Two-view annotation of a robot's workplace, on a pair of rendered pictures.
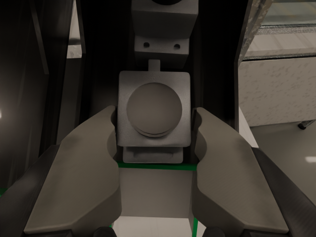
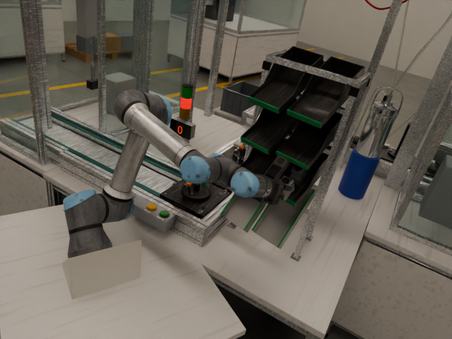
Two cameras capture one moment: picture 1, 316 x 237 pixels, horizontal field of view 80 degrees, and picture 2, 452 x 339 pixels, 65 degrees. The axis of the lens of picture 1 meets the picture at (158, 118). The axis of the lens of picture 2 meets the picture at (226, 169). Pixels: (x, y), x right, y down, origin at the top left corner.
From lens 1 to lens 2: 1.25 m
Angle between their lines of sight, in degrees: 38
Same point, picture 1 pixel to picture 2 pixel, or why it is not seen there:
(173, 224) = (270, 270)
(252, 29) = (321, 186)
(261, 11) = (322, 182)
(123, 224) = (248, 255)
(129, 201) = (262, 229)
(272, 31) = (431, 244)
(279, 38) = (434, 252)
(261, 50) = (407, 249)
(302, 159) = not seen: outside the picture
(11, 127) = not seen: hidden behind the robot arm
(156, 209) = (270, 238)
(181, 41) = (298, 178)
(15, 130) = not seen: hidden behind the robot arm
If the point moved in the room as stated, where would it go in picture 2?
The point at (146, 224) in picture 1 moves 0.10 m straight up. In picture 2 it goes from (257, 262) to (263, 244)
